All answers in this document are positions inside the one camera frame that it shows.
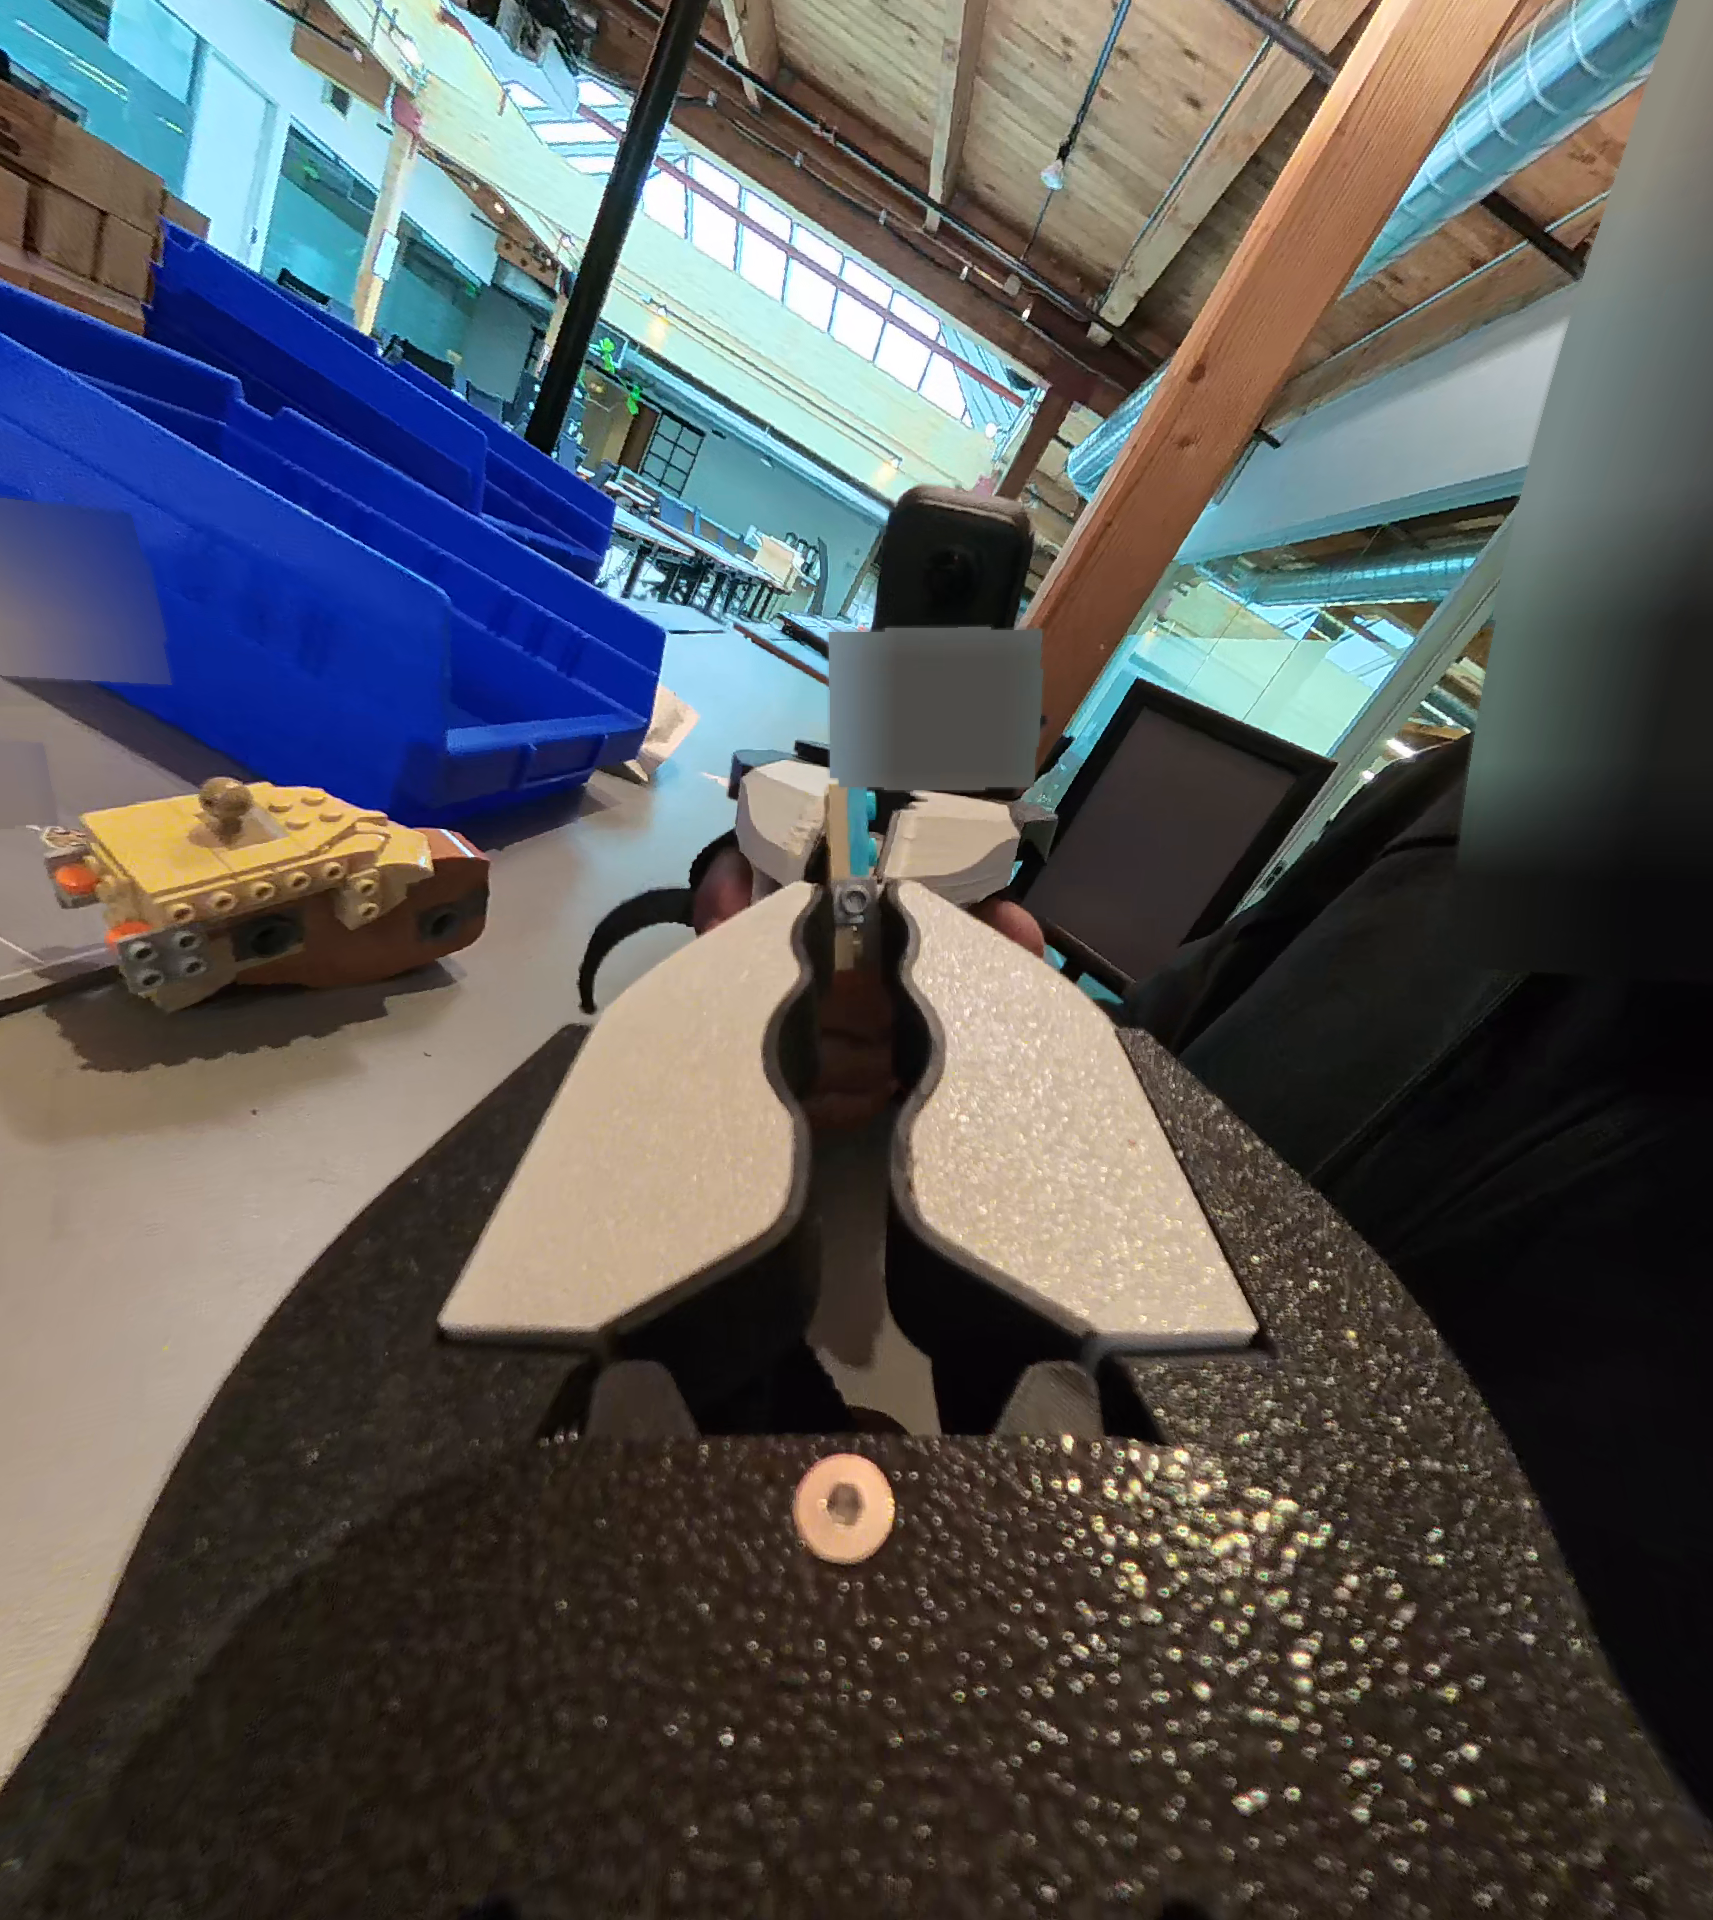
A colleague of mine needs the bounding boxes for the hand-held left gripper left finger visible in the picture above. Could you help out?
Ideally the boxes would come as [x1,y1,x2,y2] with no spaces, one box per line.
[436,882,815,1341]

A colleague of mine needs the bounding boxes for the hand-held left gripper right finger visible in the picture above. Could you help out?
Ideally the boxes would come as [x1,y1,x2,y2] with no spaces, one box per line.
[886,882,1267,1344]

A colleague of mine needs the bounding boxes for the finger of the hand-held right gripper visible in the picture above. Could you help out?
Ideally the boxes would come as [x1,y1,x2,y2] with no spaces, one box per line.
[731,763,834,901]
[879,793,1022,909]

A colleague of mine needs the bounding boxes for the person's right forearm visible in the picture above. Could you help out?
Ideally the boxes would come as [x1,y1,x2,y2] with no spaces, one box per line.
[1119,884,1399,1112]

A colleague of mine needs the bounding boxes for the grey desk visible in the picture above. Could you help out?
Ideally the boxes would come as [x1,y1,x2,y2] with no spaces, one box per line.
[0,599,859,1870]

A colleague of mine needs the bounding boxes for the person's right hand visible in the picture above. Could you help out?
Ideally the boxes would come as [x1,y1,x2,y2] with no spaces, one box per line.
[690,857,1051,1134]

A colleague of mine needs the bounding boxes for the white printed paper bag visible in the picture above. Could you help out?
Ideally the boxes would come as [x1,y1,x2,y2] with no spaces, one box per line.
[626,689,700,785]

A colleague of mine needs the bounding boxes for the black monitor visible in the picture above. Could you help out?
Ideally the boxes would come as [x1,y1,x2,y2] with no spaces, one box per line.
[1007,673,1341,1003]

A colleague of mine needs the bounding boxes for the background work tables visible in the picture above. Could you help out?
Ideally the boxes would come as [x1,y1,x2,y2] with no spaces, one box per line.
[599,464,888,631]

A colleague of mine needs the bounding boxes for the wooden support beam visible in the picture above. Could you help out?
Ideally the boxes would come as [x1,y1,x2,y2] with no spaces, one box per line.
[1020,0,1541,751]

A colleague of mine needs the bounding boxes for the tan brown brick ship model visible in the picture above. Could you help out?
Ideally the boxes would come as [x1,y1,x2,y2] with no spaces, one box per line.
[42,776,491,1014]

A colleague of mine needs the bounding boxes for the large blue plastic bin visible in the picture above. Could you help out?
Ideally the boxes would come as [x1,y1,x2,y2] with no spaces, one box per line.
[0,239,665,823]

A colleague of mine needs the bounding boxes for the silver ventilation duct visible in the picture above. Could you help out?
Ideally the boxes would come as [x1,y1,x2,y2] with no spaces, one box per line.
[1066,0,1674,498]

